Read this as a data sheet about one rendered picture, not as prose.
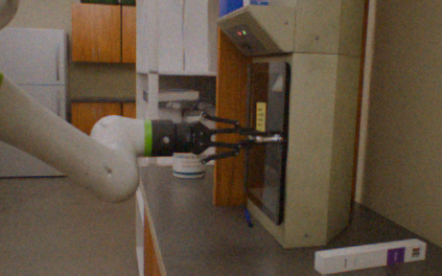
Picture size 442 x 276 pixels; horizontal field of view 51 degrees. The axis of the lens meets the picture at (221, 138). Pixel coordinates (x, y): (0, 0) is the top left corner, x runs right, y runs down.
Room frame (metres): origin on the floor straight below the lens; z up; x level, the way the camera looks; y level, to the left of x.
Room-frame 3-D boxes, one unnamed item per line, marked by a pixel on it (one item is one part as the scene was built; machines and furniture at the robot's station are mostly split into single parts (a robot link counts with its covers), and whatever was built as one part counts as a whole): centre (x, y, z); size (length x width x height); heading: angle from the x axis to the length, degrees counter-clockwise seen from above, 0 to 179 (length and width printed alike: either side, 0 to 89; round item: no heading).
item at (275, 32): (1.21, -0.07, 1.46); 0.32 x 0.12 x 0.10; 14
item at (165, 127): (1.10, 0.14, 1.20); 0.12 x 0.06 x 0.09; 14
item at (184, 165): (1.83, 0.13, 1.02); 0.13 x 0.13 x 0.15
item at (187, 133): (1.12, 0.07, 1.20); 0.09 x 0.07 x 0.08; 104
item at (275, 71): (1.22, -0.11, 1.19); 0.30 x 0.01 x 0.40; 13
